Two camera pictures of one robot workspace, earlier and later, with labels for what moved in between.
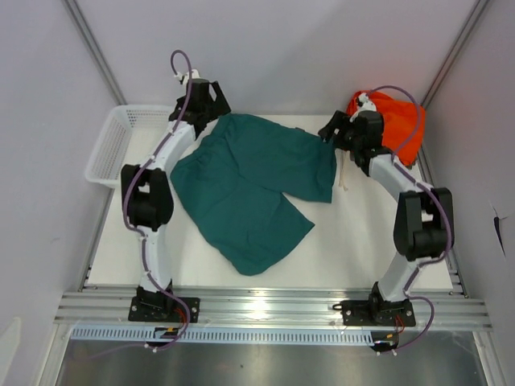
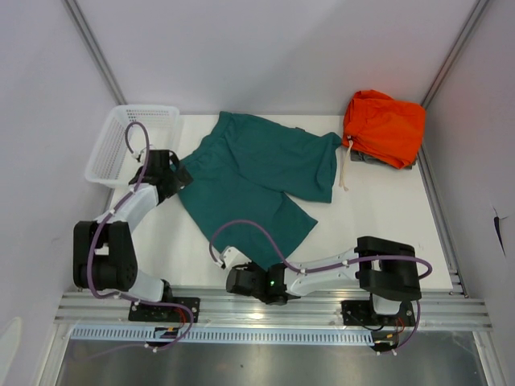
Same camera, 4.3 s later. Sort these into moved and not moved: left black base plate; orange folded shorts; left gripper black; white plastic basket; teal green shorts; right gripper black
Moved: left gripper black; right gripper black
Not moved: orange folded shorts; left black base plate; teal green shorts; white plastic basket
